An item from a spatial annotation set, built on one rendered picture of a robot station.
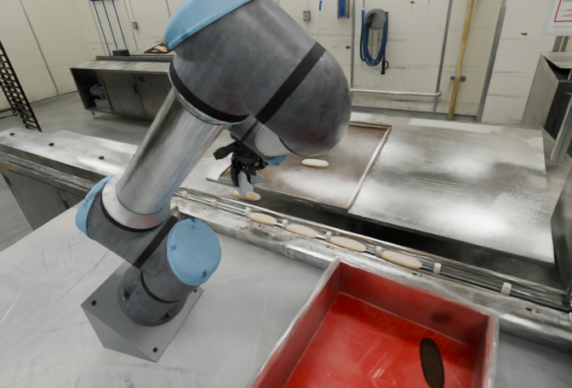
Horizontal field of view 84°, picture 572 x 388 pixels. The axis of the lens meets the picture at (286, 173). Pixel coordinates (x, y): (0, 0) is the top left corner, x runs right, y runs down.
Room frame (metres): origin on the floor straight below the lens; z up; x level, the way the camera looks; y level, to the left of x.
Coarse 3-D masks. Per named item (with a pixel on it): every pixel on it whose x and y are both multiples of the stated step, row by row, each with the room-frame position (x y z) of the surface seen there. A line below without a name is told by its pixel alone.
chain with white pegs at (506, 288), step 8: (184, 192) 0.99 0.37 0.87; (192, 200) 0.99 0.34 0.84; (248, 216) 0.84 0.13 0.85; (328, 232) 0.71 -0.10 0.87; (328, 240) 0.70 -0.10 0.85; (376, 248) 0.63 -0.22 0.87; (440, 264) 0.56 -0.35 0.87; (464, 280) 0.53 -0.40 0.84; (488, 288) 0.50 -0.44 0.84; (504, 288) 0.48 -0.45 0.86; (512, 296) 0.47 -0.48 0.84; (544, 304) 0.45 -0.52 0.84; (568, 312) 0.42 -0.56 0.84
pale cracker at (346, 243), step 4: (332, 240) 0.69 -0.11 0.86; (336, 240) 0.68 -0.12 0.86; (340, 240) 0.68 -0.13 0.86; (344, 240) 0.68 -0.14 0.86; (348, 240) 0.68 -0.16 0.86; (352, 240) 0.68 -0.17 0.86; (336, 244) 0.67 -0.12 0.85; (340, 244) 0.67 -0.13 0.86; (344, 244) 0.66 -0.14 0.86; (348, 244) 0.66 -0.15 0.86; (352, 244) 0.66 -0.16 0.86; (356, 244) 0.66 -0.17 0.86; (360, 244) 0.66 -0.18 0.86; (348, 248) 0.65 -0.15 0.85; (352, 248) 0.65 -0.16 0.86; (356, 248) 0.65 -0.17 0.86; (360, 248) 0.64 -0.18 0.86; (364, 248) 0.65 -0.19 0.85
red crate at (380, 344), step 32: (352, 320) 0.46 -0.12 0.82; (384, 320) 0.45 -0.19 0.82; (320, 352) 0.39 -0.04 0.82; (352, 352) 0.39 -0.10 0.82; (384, 352) 0.38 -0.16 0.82; (416, 352) 0.38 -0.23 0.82; (448, 352) 0.37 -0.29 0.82; (288, 384) 0.34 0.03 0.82; (320, 384) 0.33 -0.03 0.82; (352, 384) 0.33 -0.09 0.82; (384, 384) 0.32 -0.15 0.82; (416, 384) 0.32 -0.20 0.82; (448, 384) 0.32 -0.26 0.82
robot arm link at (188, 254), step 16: (176, 224) 0.49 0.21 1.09; (192, 224) 0.51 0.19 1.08; (160, 240) 0.46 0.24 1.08; (176, 240) 0.46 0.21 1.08; (192, 240) 0.48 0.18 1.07; (208, 240) 0.50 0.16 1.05; (144, 256) 0.44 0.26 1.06; (160, 256) 0.44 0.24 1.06; (176, 256) 0.43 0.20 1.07; (192, 256) 0.45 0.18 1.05; (208, 256) 0.47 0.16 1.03; (144, 272) 0.48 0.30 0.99; (160, 272) 0.44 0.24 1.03; (176, 272) 0.43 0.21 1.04; (192, 272) 0.43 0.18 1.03; (208, 272) 0.44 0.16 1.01; (160, 288) 0.44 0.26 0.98; (176, 288) 0.44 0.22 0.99; (192, 288) 0.45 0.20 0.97
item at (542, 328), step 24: (48, 168) 1.33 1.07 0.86; (192, 216) 0.86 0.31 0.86; (216, 216) 0.84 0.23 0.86; (240, 240) 0.76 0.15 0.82; (264, 240) 0.71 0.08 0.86; (288, 240) 0.70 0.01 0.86; (312, 240) 0.69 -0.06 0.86; (312, 264) 0.63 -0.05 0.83; (384, 264) 0.58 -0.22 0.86; (456, 288) 0.49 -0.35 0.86; (504, 312) 0.42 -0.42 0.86; (528, 312) 0.42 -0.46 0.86; (528, 336) 0.38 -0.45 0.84; (552, 336) 0.37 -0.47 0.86
